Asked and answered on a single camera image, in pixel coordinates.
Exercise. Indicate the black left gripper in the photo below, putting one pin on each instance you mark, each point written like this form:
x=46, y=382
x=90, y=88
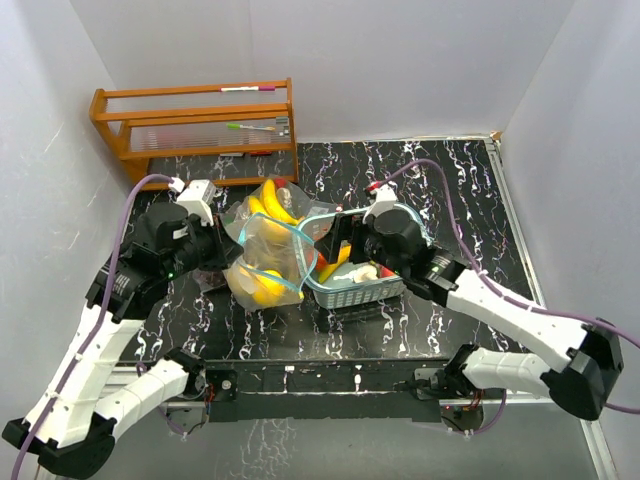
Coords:
x=225, y=248

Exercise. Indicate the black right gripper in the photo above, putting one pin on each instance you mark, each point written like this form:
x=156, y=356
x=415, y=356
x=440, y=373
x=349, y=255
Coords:
x=342, y=229

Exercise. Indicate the clear zip bag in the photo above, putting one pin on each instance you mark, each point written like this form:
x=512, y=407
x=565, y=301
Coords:
x=241, y=224
x=294, y=260

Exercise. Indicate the yellow pear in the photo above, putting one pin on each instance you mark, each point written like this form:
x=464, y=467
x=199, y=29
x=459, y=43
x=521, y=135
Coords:
x=243, y=285

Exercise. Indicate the yellow bananas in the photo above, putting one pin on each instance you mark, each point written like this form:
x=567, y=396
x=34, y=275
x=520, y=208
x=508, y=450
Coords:
x=266, y=201

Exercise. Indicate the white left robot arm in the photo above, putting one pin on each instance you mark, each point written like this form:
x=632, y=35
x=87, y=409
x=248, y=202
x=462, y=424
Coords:
x=73, y=427

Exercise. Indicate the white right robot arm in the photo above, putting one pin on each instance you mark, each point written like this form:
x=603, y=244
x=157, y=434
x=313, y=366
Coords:
x=510, y=320

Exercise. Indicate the white mushroom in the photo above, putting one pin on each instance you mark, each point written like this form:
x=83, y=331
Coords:
x=365, y=273

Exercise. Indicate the teal plastic basket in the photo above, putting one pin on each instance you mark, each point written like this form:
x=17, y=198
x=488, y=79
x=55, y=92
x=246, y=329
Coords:
x=340, y=290

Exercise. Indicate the green white marker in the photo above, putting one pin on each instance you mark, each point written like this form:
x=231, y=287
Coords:
x=238, y=126

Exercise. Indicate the wooden rack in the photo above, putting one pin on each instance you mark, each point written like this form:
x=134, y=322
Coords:
x=140, y=126

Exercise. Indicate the pink white marker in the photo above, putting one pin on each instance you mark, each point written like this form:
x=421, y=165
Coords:
x=248, y=88

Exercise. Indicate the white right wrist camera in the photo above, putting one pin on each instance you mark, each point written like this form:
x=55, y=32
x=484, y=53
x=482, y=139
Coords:
x=384, y=199

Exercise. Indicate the black metal base rail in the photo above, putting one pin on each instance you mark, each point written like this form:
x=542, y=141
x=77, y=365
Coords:
x=408, y=388

